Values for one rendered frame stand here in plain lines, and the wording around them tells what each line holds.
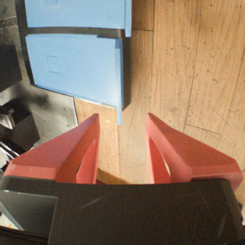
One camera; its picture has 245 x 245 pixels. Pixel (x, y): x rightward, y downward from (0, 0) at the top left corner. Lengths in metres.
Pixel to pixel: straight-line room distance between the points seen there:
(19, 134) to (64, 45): 0.22
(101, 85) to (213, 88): 0.11
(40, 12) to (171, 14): 0.14
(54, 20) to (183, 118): 0.17
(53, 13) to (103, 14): 0.06
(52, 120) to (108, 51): 0.20
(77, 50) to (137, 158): 0.16
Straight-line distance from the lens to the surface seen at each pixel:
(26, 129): 0.40
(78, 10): 0.20
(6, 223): 5.67
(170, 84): 0.20
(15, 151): 0.33
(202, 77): 0.19
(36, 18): 0.25
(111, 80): 0.20
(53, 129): 0.37
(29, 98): 0.38
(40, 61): 0.26
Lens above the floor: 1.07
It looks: 44 degrees down
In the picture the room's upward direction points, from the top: 137 degrees counter-clockwise
